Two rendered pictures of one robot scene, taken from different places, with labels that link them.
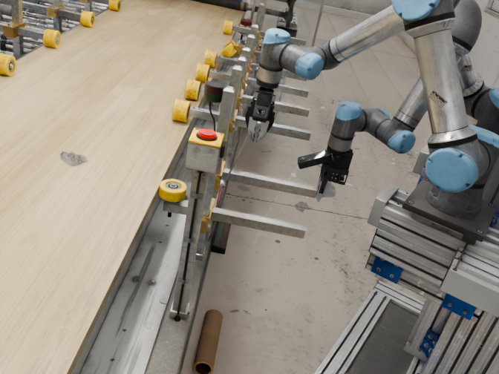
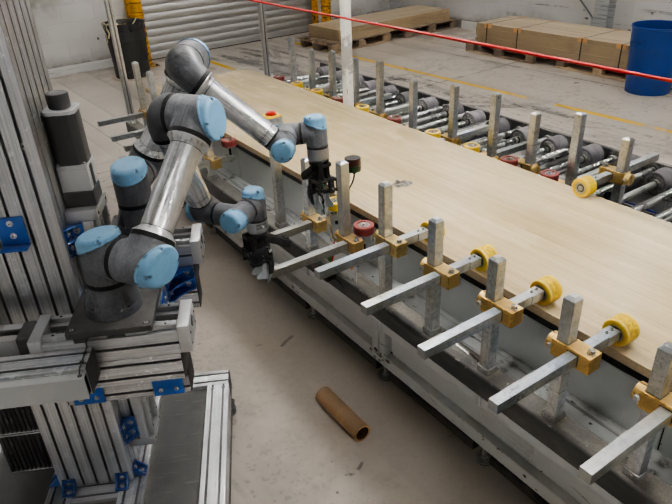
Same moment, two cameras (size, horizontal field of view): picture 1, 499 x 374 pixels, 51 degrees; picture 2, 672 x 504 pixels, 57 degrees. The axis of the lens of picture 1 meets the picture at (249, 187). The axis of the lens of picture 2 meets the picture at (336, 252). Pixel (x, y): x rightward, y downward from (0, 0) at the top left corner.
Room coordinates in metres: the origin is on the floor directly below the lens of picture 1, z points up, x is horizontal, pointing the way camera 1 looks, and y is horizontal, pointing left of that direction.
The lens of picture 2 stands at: (3.32, -1.04, 1.99)
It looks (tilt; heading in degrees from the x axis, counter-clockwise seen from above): 29 degrees down; 148
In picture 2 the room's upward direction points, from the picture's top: 3 degrees counter-clockwise
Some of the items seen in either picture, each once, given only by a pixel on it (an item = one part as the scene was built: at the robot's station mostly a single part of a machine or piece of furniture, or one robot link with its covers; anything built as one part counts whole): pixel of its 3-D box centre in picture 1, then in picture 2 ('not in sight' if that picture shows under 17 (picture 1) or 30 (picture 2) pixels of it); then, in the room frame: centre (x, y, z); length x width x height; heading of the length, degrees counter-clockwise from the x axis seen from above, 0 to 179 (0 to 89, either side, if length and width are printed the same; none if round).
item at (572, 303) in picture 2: (243, 82); (561, 370); (2.55, 0.14, 0.87); 0.04 x 0.04 x 0.48; 1
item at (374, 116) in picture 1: (373, 122); (233, 216); (1.63, -0.35, 1.12); 0.11 x 0.11 x 0.08; 33
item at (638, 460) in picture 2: (246, 69); (648, 425); (2.80, 0.15, 0.87); 0.04 x 0.04 x 0.48; 1
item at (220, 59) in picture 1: (258, 67); (562, 363); (2.59, 0.08, 0.95); 0.50 x 0.04 x 0.04; 91
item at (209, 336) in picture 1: (209, 340); (341, 413); (1.60, 0.03, 0.04); 0.30 x 0.08 x 0.08; 1
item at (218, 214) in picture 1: (234, 218); (296, 229); (1.34, 0.02, 0.84); 0.44 x 0.03 x 0.04; 91
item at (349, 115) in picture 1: (347, 119); (253, 204); (1.60, -0.26, 1.13); 0.09 x 0.08 x 0.11; 123
